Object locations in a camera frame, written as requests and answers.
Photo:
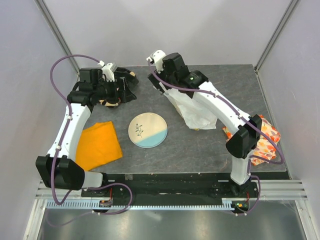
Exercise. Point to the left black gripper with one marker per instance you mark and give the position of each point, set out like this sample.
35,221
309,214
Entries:
125,95

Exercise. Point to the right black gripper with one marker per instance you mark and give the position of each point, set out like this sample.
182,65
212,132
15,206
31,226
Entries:
156,81

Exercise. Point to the white plastic bag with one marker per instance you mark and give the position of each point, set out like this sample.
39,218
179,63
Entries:
195,116

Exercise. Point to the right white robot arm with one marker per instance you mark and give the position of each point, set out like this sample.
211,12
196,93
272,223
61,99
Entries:
198,87

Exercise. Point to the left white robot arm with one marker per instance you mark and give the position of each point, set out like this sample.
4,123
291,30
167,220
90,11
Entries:
58,168

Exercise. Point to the black patterned cloth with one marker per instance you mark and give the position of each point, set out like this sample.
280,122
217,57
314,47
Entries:
111,105

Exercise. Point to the cream and blue plate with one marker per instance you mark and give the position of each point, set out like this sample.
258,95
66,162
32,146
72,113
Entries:
147,130

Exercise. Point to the orange folded cloth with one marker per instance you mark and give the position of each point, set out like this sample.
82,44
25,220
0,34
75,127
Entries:
98,145

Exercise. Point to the grey stone mat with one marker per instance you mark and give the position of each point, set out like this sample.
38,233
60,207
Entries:
184,150

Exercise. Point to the floral orange cloth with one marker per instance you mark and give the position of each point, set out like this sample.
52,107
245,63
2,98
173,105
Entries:
259,147

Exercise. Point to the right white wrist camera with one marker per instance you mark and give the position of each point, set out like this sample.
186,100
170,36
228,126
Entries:
156,59

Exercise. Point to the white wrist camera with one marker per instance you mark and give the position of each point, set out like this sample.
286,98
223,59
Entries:
156,59
108,70

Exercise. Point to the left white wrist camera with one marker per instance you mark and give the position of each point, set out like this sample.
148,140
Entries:
108,70

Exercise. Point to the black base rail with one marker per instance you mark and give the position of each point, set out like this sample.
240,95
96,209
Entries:
182,188

